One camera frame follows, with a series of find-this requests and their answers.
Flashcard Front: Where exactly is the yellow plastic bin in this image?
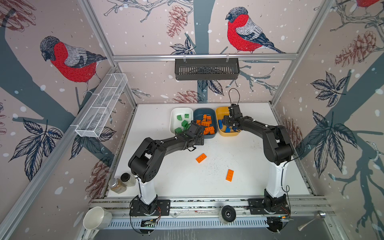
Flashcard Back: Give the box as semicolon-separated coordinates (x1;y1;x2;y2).
216;107;240;137

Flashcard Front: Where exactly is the orange lego brick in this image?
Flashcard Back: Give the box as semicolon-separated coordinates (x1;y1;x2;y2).
196;154;207;163
204;127;215;135

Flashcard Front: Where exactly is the dark teal plastic bin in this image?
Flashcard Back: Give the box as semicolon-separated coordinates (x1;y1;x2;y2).
193;108;218;139

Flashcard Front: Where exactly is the white plastic bin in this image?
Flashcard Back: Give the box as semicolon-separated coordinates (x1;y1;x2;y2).
170;107;194;134

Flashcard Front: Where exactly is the orange lego brick lone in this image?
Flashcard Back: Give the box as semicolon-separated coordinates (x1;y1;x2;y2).
226;169;234;182

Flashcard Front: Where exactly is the green lego brick lone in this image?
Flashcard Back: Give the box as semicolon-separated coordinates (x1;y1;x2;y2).
175;128;183;134

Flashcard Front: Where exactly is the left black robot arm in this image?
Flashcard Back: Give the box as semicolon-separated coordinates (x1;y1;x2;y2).
128;122;204;214

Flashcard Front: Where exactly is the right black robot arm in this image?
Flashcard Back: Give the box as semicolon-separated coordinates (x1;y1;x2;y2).
224;104;295;213

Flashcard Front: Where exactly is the orange lego brick tilted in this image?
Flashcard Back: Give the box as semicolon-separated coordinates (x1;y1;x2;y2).
196;154;207;163

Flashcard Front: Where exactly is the black round knob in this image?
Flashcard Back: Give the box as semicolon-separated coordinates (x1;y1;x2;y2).
219;205;237;225

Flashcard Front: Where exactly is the glass spice jar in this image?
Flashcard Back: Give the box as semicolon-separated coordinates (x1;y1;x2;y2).
108;173;136;194

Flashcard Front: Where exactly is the white ceramic mug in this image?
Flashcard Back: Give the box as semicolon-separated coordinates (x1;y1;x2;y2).
83;207;113;230

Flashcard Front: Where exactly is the black wire wall basket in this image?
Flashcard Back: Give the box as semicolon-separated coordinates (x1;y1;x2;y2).
175;58;240;81

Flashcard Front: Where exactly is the white mesh wall shelf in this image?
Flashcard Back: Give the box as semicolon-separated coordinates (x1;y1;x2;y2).
75;73;128;138

